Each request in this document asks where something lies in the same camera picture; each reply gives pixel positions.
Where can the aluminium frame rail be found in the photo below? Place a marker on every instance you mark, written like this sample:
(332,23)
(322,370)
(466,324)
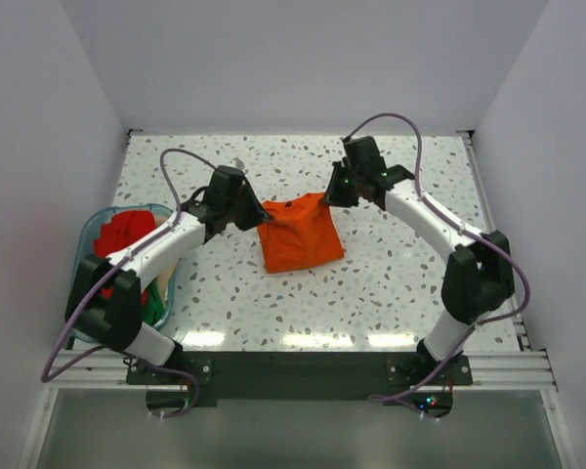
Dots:
(508,371)

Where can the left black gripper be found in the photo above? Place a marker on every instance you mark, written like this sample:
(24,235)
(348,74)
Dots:
(258,215)

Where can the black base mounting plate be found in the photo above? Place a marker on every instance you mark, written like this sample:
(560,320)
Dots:
(276,376)

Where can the red t shirt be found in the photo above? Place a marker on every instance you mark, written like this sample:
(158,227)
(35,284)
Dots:
(122,230)

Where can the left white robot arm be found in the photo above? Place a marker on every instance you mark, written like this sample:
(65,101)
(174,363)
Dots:
(105,301)

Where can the clear blue plastic bin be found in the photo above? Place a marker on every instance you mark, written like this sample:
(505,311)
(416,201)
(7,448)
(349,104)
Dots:
(91,231)

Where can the beige t shirt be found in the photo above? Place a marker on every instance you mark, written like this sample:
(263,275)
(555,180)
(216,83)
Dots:
(162,282)

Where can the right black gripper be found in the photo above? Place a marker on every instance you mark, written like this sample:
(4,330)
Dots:
(333,195)

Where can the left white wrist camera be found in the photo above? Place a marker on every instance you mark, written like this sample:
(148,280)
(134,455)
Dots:
(239,164)

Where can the orange t shirt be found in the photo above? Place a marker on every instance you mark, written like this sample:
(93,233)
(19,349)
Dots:
(301,235)

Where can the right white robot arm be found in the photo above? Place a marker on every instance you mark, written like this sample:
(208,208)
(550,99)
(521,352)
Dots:
(478,276)

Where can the green t shirt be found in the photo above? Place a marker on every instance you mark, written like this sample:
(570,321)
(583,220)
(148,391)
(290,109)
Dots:
(153,306)

